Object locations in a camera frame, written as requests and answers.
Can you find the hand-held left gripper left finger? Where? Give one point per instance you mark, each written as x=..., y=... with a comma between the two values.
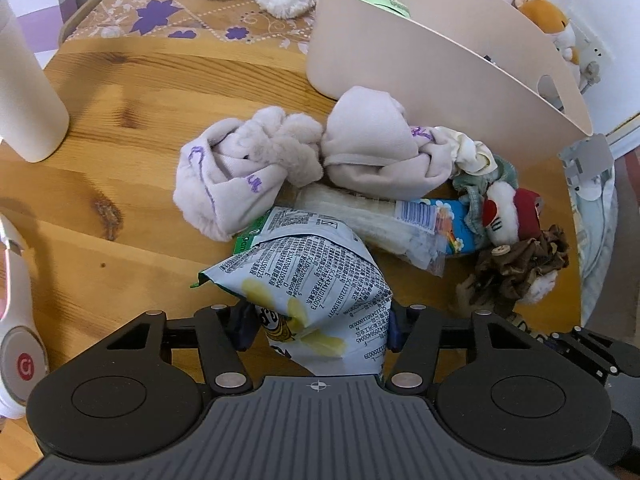
x=243, y=327

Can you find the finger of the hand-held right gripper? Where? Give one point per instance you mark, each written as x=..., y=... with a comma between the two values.
x=585, y=352

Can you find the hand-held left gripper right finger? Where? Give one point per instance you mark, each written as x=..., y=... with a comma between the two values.
x=395, y=330

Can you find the white green snack bag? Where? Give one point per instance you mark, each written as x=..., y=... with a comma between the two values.
x=310, y=270

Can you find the lavender fuzzy sock bundle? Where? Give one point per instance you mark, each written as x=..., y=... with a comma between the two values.
x=225, y=185

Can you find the white cat plush red bow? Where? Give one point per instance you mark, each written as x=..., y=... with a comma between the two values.
x=500, y=210

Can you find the beige sock bundle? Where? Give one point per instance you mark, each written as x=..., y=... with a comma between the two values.
x=365, y=135

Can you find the beige plastic storage bin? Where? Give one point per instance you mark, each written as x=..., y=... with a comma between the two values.
x=450, y=60

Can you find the wooden desktop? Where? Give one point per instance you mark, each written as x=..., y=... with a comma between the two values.
x=125, y=110

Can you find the brown ruffled scrunchie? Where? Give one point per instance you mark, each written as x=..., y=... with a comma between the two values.
x=515, y=270

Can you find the light blue cloth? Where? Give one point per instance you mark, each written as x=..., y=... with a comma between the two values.
x=597, y=240

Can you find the green edged snack packet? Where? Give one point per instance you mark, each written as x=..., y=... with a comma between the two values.
x=290, y=220

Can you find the clear wafer packet blue end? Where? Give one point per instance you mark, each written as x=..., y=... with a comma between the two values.
x=350, y=210

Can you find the green checkered scrunchie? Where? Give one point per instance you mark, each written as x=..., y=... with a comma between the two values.
x=477, y=185

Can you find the cream fabric scrunchie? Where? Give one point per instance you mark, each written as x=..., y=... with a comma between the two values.
x=465, y=152

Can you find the white headphones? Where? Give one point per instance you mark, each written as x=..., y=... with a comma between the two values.
x=17, y=360

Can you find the grey power plug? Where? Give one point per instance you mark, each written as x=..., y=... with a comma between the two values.
x=590, y=75

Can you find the brown floral patterned box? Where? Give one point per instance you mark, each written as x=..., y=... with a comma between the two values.
x=150, y=15

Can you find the white thermos bottle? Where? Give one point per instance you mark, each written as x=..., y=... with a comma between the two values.
x=25, y=85

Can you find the orange white hamster plush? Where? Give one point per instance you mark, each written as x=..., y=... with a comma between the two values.
x=542, y=15

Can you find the purple white cloth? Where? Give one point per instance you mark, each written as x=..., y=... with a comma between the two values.
x=42, y=30

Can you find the white door frame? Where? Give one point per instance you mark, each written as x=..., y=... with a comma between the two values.
x=625, y=132

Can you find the white wall socket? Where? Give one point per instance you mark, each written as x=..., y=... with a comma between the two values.
x=595, y=47

